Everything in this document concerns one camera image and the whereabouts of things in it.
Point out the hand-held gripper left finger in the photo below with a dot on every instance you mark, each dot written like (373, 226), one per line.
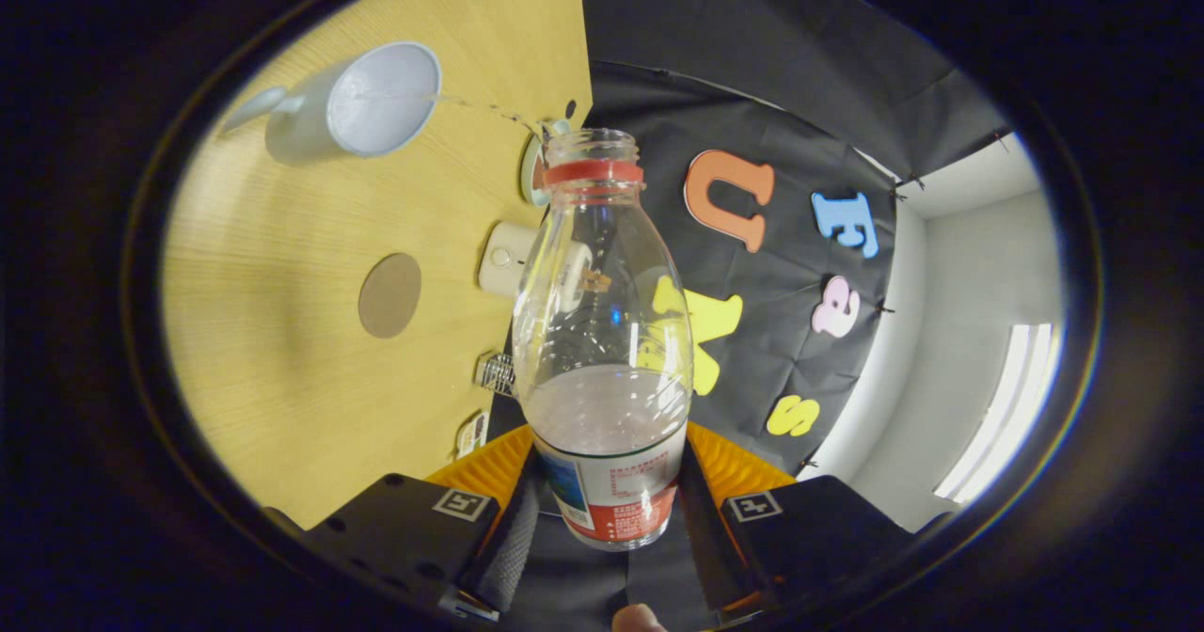
(513, 547)

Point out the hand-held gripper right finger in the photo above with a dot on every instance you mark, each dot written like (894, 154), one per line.
(705, 538)

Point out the clear plastic juice bottle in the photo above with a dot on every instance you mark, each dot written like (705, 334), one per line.
(602, 331)

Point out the round brown coaster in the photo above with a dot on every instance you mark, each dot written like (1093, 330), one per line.
(389, 295)

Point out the small white dish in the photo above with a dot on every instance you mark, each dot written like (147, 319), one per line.
(470, 434)

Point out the brown bread slice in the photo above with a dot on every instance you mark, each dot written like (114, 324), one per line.
(595, 281)

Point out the white toaster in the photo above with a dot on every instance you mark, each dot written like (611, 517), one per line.
(503, 260)

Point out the long ceiling light panel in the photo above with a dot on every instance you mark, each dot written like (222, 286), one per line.
(1006, 406)

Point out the wooden table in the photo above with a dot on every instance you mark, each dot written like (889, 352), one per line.
(282, 284)

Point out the light green plate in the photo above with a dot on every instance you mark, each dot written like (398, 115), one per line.
(530, 166)

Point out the black backdrop cloth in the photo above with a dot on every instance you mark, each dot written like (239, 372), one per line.
(771, 77)

